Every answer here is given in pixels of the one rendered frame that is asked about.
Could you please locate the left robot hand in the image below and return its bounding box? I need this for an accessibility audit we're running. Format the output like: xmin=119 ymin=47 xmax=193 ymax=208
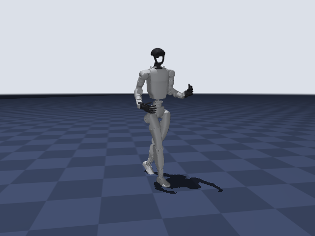
xmin=184 ymin=84 xmax=193 ymax=98

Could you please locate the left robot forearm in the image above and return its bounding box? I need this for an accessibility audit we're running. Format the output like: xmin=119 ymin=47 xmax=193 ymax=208
xmin=173 ymin=90 xmax=185 ymax=99

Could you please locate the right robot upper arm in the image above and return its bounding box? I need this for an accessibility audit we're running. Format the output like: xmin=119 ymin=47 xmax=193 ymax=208
xmin=136 ymin=70 xmax=150 ymax=95

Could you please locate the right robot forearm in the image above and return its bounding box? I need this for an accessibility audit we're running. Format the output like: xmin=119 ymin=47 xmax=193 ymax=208
xmin=134 ymin=89 xmax=142 ymax=109

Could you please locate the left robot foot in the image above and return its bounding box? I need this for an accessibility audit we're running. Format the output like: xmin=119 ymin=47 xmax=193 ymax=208
xmin=142 ymin=161 xmax=154 ymax=175

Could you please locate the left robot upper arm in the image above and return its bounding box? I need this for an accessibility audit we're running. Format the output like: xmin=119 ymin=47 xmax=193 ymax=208
xmin=167 ymin=69 xmax=175 ymax=95

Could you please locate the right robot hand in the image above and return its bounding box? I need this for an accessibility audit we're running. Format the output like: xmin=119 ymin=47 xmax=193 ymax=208
xmin=138 ymin=102 xmax=156 ymax=114

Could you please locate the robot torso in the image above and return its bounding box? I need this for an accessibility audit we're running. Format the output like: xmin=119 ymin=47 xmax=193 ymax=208
xmin=146 ymin=66 xmax=169 ymax=118

